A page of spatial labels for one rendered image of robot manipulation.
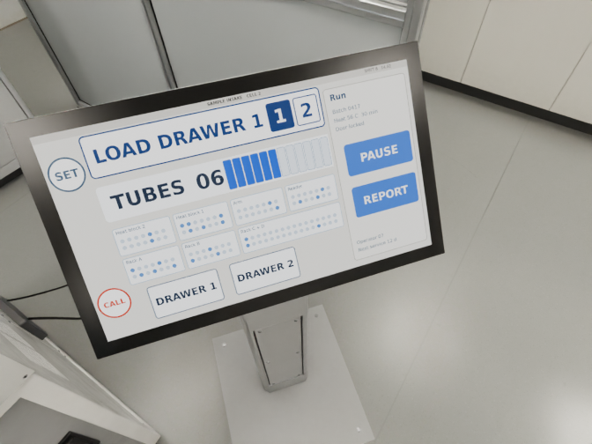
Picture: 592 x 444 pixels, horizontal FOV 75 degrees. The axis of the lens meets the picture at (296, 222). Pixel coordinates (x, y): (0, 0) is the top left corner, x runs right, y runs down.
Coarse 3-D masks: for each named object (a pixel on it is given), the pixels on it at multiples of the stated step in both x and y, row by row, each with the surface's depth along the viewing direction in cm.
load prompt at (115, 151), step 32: (288, 96) 49; (320, 96) 50; (128, 128) 46; (160, 128) 47; (192, 128) 47; (224, 128) 48; (256, 128) 49; (288, 128) 50; (96, 160) 46; (128, 160) 46; (160, 160) 47
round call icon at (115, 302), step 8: (112, 288) 49; (120, 288) 49; (128, 288) 50; (96, 296) 49; (104, 296) 49; (112, 296) 49; (120, 296) 49; (128, 296) 50; (96, 304) 49; (104, 304) 49; (112, 304) 49; (120, 304) 50; (128, 304) 50; (104, 312) 49; (112, 312) 50; (120, 312) 50; (128, 312) 50; (136, 312) 50; (104, 320) 50; (112, 320) 50
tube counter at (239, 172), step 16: (288, 144) 50; (304, 144) 51; (320, 144) 51; (224, 160) 49; (240, 160) 49; (256, 160) 50; (272, 160) 50; (288, 160) 51; (304, 160) 51; (320, 160) 52; (208, 176) 49; (224, 176) 49; (240, 176) 50; (256, 176) 50; (272, 176) 51; (288, 176) 51; (208, 192) 49; (224, 192) 50
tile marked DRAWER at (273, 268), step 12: (276, 252) 53; (288, 252) 53; (228, 264) 52; (240, 264) 52; (252, 264) 53; (264, 264) 53; (276, 264) 53; (288, 264) 54; (240, 276) 53; (252, 276) 53; (264, 276) 53; (276, 276) 54; (288, 276) 54; (300, 276) 54; (240, 288) 53; (252, 288) 53
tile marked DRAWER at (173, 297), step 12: (192, 276) 51; (204, 276) 51; (216, 276) 52; (156, 288) 50; (168, 288) 51; (180, 288) 51; (192, 288) 51; (204, 288) 52; (216, 288) 52; (156, 300) 51; (168, 300) 51; (180, 300) 51; (192, 300) 52; (204, 300) 52; (216, 300) 52; (156, 312) 51; (168, 312) 51; (180, 312) 52
